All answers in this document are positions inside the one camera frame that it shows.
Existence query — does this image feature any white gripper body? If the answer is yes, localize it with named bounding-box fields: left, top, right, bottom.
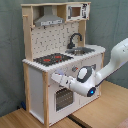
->
left=51, top=73, right=73, bottom=88

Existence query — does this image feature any toy oven door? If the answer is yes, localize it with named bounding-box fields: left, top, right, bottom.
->
left=55, top=88, right=73, bottom=111

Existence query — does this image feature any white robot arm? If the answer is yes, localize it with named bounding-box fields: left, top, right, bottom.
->
left=52, top=38, right=128, bottom=97

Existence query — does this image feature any wooden toy kitchen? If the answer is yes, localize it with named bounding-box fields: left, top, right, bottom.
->
left=22, top=2, right=105, bottom=128

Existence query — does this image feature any black toy stovetop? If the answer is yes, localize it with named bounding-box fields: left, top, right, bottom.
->
left=34, top=53, right=71, bottom=67

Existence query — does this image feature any grey toy sink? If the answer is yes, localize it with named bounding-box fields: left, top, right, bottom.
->
left=66, top=47, right=94, bottom=56

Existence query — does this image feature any grey ice dispenser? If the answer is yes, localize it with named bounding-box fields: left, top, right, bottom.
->
left=88, top=64, right=96, bottom=70

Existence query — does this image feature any black toy faucet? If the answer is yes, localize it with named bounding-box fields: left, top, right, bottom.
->
left=66, top=32, right=83, bottom=50

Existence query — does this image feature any grey range hood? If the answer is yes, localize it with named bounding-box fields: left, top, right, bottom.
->
left=35, top=5, right=64, bottom=27

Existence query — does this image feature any toy microwave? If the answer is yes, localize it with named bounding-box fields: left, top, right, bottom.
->
left=66, top=3, right=90, bottom=21

